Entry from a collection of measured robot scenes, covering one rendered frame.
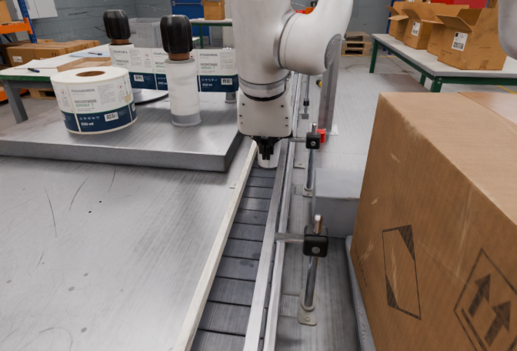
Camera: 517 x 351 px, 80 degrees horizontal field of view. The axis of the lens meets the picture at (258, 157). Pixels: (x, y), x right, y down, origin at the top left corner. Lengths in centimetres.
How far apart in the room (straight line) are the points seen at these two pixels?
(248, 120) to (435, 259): 38
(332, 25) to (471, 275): 31
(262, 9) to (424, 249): 32
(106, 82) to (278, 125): 54
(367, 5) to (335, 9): 823
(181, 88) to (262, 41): 49
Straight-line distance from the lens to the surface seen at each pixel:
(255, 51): 46
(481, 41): 253
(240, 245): 50
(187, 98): 91
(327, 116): 102
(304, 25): 43
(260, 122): 56
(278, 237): 40
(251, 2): 43
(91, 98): 95
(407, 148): 33
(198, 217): 64
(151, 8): 943
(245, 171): 61
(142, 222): 66
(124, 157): 87
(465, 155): 27
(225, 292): 44
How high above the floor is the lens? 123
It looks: 28 degrees down
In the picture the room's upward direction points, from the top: straight up
